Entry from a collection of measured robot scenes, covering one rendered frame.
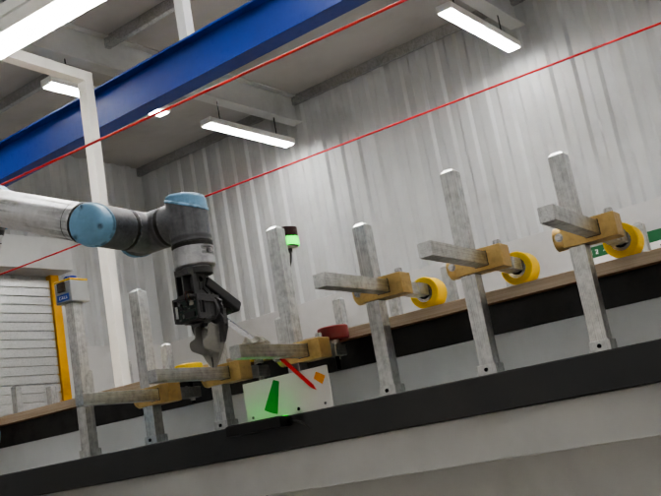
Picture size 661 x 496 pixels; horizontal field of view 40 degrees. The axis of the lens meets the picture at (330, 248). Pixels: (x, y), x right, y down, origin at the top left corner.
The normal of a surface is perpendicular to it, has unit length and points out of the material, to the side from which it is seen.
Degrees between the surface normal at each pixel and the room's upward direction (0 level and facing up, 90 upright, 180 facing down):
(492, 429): 90
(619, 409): 90
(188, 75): 90
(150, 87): 90
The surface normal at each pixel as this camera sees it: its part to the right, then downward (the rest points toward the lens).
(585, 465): -0.54, -0.08
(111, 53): 0.79, -0.26
